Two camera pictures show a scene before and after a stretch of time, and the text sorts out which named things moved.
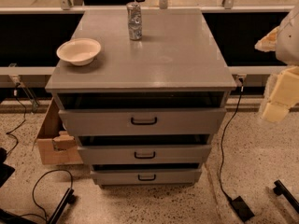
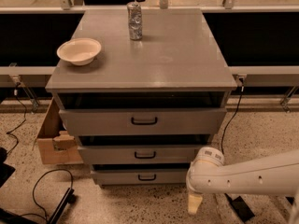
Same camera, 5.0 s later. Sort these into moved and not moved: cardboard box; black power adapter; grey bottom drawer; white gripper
Moved: white gripper
Not moved: cardboard box; grey bottom drawer; black power adapter
